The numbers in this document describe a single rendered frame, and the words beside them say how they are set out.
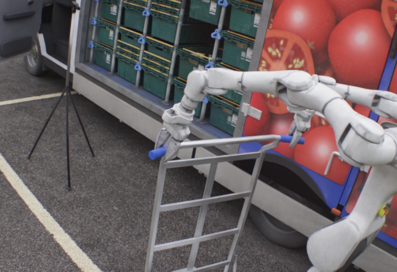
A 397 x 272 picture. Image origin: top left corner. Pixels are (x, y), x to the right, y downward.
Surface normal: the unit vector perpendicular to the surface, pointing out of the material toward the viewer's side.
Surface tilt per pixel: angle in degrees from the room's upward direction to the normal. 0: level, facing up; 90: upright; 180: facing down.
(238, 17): 91
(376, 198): 92
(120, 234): 0
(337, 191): 90
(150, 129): 90
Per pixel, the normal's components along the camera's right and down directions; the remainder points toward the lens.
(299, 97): -0.59, 0.58
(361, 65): -0.66, 0.18
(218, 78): -0.27, 0.22
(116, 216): 0.19, -0.90
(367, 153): -0.40, 0.36
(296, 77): -0.18, -0.72
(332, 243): -0.79, 0.07
